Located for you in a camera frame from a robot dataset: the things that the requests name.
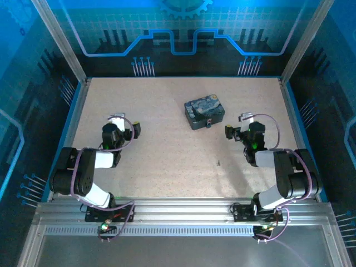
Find right circuit board with lights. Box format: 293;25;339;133
252;224;275;242

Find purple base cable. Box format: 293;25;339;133
79;200;136;243
255;207;291;243

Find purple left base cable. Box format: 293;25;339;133
79;200;136;243

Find aluminium mounting rail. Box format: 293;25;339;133
36;196;334;228

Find grey metal panel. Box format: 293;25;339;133
16;225;352;267

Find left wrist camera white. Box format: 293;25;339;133
107;112;126;131

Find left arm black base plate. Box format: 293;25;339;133
85;204;136;223

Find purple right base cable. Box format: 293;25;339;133
255;207;291;243

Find circuit board with lights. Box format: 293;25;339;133
252;224;275;242
97;219;117;242

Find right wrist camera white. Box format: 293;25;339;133
238;112;255;133

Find slotted grey cable duct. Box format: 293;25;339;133
44;226;327;238

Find left circuit board with lights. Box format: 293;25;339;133
97;219;117;242

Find aluminium table side rail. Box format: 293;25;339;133
48;79;91;201
279;79;320;201

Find blue table edge strip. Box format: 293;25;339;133
85;75;283;80
284;81;330;203
41;82;85;201

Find starry night painted tin box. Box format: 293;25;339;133
184;94;225;131

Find aluminium frame post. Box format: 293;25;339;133
279;0;334;84
31;0;91;84

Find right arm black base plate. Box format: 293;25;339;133
233;204;284;223

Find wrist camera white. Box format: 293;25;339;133
238;112;255;133
107;112;126;131

